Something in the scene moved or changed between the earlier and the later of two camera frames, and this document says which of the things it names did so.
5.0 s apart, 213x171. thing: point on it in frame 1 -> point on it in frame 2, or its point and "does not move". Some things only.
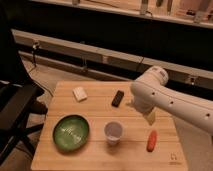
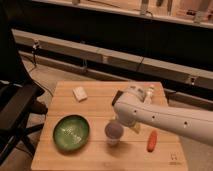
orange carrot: x=152 y=137 does not move
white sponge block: x=79 y=94 does not move
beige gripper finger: x=151 y=117 -> x=136 y=128
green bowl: x=70 y=132 does not move
